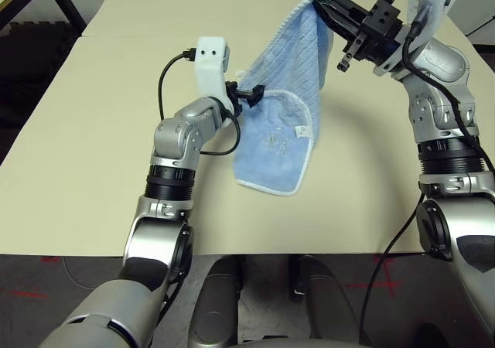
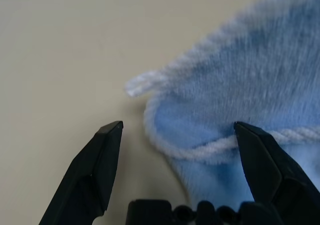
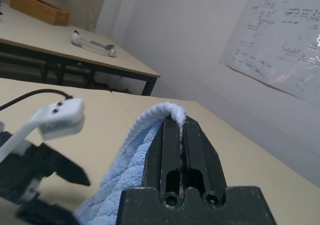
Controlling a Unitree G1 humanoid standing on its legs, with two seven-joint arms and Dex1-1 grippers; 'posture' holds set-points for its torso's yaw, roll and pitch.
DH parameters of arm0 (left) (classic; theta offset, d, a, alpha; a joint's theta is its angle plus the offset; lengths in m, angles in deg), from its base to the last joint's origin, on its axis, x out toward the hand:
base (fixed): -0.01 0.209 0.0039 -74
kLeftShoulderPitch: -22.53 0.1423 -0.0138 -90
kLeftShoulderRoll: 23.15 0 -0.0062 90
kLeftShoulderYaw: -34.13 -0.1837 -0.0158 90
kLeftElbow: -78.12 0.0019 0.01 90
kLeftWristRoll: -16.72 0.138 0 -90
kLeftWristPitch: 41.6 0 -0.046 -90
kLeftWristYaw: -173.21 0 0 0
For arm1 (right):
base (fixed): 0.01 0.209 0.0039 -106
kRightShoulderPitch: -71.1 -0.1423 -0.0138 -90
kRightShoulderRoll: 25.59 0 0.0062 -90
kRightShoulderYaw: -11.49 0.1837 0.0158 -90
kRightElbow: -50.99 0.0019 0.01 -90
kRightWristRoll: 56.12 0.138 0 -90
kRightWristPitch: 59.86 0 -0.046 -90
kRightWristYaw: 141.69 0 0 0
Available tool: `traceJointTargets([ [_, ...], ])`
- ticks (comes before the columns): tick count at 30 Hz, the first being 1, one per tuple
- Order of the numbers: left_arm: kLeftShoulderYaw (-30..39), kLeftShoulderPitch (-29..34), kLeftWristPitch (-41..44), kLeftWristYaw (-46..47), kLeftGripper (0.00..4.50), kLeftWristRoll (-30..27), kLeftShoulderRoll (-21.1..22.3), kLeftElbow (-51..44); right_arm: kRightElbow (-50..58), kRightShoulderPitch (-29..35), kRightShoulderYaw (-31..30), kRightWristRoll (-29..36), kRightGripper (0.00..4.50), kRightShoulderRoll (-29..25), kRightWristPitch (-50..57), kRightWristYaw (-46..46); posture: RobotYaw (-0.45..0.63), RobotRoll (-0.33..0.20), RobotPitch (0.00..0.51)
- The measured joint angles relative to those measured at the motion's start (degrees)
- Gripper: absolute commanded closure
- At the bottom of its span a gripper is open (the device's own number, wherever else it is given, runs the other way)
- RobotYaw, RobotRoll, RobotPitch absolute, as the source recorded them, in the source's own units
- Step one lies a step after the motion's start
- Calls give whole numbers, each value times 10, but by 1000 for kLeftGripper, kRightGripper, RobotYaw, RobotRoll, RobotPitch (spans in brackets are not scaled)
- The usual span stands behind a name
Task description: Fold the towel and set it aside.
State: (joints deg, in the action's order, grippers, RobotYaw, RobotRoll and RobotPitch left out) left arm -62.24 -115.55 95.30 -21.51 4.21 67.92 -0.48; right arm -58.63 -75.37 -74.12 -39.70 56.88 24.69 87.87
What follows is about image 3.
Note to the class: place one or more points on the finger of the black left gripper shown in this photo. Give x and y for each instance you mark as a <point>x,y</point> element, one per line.
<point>47,216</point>
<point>72,172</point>

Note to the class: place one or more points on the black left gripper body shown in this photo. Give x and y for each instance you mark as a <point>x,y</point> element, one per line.
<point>15,170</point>

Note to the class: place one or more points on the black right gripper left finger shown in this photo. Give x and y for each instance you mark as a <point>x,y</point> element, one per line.
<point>155,160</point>

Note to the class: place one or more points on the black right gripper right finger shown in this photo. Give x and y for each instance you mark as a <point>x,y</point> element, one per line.
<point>205,160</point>

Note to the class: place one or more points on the light blue towel white trim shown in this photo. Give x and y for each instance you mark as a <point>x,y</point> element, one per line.
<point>125,175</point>

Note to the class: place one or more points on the white handheld device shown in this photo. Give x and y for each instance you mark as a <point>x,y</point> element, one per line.
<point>95,45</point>

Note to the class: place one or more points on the white sheet with handwriting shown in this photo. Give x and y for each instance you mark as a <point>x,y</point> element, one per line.
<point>275,35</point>

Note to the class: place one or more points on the brown wicker basket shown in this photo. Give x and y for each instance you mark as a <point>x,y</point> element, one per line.
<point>37,10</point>

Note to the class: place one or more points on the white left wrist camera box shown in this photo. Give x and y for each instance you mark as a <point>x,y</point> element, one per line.
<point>62,120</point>

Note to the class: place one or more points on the beige table with black frame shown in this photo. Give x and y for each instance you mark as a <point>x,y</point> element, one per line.
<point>37,42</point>

